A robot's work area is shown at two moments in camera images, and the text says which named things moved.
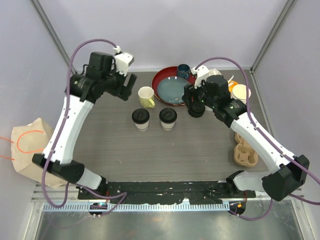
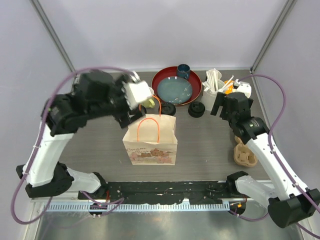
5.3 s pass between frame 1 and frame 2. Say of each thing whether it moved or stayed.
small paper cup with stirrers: stayed
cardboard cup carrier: stayed
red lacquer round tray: stayed
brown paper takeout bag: moved
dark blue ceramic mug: stayed
